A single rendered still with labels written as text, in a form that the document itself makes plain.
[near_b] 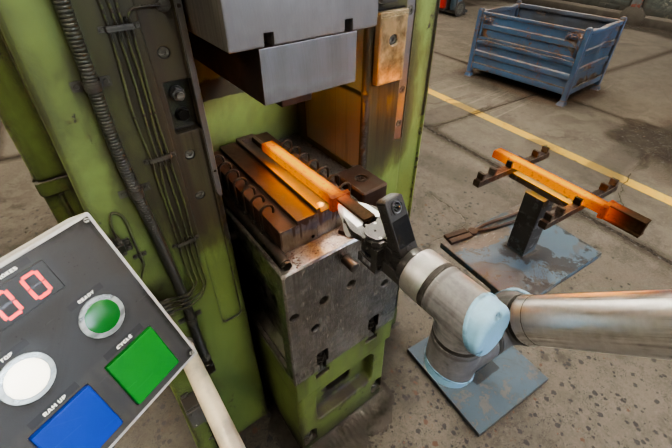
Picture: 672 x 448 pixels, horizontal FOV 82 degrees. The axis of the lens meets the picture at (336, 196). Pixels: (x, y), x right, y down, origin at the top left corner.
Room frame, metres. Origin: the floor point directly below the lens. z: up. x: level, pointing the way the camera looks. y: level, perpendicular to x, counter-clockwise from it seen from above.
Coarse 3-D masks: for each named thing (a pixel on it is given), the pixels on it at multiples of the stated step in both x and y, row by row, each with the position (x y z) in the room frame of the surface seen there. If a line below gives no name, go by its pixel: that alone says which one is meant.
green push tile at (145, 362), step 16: (144, 336) 0.34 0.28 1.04; (128, 352) 0.31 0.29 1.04; (144, 352) 0.32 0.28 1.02; (160, 352) 0.33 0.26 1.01; (112, 368) 0.29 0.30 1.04; (128, 368) 0.30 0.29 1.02; (144, 368) 0.30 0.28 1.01; (160, 368) 0.31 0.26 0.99; (128, 384) 0.28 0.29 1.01; (144, 384) 0.29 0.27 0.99
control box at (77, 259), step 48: (48, 240) 0.37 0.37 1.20; (96, 240) 0.40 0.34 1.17; (0, 288) 0.30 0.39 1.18; (96, 288) 0.36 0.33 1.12; (144, 288) 0.39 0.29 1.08; (0, 336) 0.27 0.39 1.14; (48, 336) 0.29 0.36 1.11; (96, 336) 0.31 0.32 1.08; (0, 384) 0.23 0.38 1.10; (48, 384) 0.25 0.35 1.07; (96, 384) 0.27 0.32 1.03; (0, 432) 0.20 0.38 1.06
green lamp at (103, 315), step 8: (96, 304) 0.34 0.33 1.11; (104, 304) 0.34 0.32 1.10; (112, 304) 0.35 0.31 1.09; (88, 312) 0.33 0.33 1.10; (96, 312) 0.33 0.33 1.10; (104, 312) 0.34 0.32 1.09; (112, 312) 0.34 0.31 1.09; (88, 320) 0.32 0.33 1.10; (96, 320) 0.32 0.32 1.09; (104, 320) 0.33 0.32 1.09; (112, 320) 0.33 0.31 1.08; (88, 328) 0.31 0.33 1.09; (96, 328) 0.32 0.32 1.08; (104, 328) 0.32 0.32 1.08
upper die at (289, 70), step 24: (192, 48) 0.89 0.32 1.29; (216, 48) 0.77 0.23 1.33; (264, 48) 0.63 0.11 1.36; (288, 48) 0.66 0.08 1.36; (312, 48) 0.69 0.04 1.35; (336, 48) 0.72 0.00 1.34; (216, 72) 0.79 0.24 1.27; (240, 72) 0.69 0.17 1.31; (264, 72) 0.63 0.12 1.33; (288, 72) 0.66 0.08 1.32; (312, 72) 0.69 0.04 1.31; (336, 72) 0.72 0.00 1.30; (264, 96) 0.63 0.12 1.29; (288, 96) 0.65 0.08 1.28
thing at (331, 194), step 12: (264, 144) 0.90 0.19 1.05; (276, 144) 0.90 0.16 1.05; (276, 156) 0.84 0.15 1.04; (288, 156) 0.84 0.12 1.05; (288, 168) 0.80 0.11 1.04; (300, 168) 0.78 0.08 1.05; (300, 180) 0.76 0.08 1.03; (312, 180) 0.72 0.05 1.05; (324, 180) 0.72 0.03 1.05; (324, 192) 0.68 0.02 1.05; (336, 192) 0.68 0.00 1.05; (348, 192) 0.67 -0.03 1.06; (336, 204) 0.65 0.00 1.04; (348, 204) 0.63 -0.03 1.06; (360, 204) 0.63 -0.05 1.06; (360, 216) 0.59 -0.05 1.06; (372, 216) 0.59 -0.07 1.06
